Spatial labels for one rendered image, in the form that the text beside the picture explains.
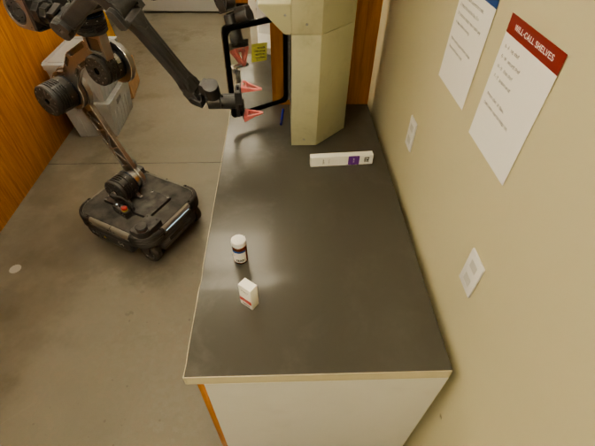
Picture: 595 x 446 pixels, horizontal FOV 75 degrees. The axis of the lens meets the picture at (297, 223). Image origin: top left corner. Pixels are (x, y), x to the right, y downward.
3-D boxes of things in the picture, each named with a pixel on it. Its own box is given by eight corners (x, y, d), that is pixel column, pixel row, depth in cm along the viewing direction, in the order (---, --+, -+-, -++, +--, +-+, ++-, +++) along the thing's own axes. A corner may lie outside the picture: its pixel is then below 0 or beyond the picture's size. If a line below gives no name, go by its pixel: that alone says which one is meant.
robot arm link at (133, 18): (120, -14, 119) (101, 11, 116) (131, -16, 116) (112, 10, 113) (203, 88, 154) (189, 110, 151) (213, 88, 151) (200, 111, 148)
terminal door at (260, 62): (288, 101, 191) (287, 12, 163) (232, 119, 179) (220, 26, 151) (287, 100, 192) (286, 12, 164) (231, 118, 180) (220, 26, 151)
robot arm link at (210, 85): (200, 86, 152) (189, 103, 149) (193, 65, 141) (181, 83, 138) (227, 96, 150) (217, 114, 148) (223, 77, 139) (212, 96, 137)
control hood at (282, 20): (289, 6, 163) (289, -21, 156) (291, 34, 140) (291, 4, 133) (262, 6, 162) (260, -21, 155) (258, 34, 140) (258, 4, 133)
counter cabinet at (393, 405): (338, 172, 312) (351, 60, 249) (389, 465, 168) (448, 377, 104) (254, 173, 310) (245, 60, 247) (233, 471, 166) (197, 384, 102)
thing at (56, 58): (128, 72, 362) (118, 34, 338) (109, 104, 319) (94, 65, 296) (83, 72, 360) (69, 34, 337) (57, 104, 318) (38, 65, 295)
